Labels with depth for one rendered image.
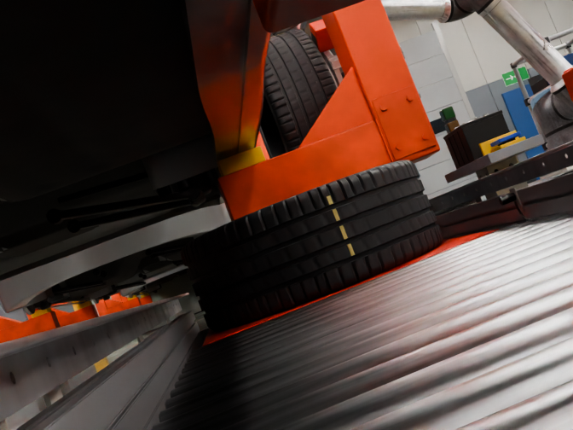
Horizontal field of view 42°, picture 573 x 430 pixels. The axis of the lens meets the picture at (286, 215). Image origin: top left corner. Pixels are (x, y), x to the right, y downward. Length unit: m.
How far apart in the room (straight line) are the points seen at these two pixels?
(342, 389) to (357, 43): 1.88
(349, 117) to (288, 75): 0.35
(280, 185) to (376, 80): 0.45
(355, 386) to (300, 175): 1.72
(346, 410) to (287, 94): 2.11
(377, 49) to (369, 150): 0.32
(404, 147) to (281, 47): 0.63
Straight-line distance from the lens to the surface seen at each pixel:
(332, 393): 0.61
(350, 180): 1.72
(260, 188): 2.28
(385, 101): 2.37
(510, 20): 3.28
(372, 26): 2.44
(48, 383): 0.62
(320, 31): 2.71
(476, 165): 2.32
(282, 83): 2.60
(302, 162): 2.30
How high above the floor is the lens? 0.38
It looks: 3 degrees up
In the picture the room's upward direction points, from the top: 21 degrees counter-clockwise
